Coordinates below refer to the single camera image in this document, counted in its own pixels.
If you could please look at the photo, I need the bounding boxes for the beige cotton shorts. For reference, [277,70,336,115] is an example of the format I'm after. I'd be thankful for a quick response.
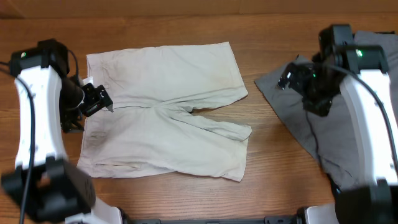
[78,42,252,182]

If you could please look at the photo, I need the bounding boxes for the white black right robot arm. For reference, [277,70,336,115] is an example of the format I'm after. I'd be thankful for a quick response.
[277,24,397,223]

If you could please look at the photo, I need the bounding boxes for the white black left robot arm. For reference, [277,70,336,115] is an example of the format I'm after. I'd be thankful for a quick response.
[1,39,129,223]

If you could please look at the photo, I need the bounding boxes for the white label tag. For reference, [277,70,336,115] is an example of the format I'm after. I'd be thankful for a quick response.
[82,77,93,85]

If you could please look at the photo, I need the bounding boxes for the grey shirt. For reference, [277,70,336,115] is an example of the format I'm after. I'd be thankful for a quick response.
[254,30,397,190]

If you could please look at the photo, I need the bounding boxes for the black garment under shirt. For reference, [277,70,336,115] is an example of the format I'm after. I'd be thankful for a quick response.
[376,31,396,35]

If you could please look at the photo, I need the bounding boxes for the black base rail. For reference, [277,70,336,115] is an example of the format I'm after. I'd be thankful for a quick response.
[123,215,303,224]

